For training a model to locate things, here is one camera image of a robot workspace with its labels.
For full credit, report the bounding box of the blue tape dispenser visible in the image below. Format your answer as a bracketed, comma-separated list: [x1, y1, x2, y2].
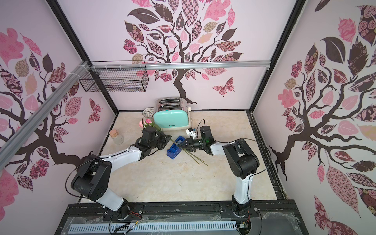
[166, 136, 185, 160]

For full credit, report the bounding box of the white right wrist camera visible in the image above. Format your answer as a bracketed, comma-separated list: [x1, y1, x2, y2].
[186, 127, 198, 139]

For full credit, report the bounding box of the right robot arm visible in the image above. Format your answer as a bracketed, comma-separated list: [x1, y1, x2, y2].
[177, 125, 260, 217]

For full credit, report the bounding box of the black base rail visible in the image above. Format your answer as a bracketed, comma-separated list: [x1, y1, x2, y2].
[56, 200, 308, 235]

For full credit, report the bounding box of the aluminium frame rail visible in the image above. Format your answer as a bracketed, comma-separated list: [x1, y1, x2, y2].
[0, 60, 271, 171]

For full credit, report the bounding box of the patterned ceramic bowl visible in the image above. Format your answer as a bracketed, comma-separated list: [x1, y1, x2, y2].
[142, 107, 154, 118]

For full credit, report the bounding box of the glass jar with pink lid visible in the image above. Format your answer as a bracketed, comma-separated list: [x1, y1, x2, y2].
[109, 129, 124, 145]

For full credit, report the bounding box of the mint green toaster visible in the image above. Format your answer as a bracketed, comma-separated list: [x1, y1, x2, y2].
[153, 97, 191, 130]

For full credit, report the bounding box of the dark pink artificial rose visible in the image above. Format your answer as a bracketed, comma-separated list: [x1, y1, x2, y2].
[142, 119, 208, 166]

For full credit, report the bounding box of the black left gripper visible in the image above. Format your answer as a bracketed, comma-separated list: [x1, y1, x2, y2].
[150, 131, 172, 150]

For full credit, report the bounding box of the white slotted cable duct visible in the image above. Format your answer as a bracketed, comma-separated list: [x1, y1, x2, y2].
[66, 221, 237, 235]

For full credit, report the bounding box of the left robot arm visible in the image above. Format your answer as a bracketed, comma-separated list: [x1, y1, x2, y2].
[70, 126, 171, 220]

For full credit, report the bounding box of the black wire basket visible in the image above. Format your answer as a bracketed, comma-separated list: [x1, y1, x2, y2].
[79, 60, 149, 93]

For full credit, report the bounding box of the light pink artificial rose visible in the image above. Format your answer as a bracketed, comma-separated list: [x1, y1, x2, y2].
[139, 120, 146, 128]

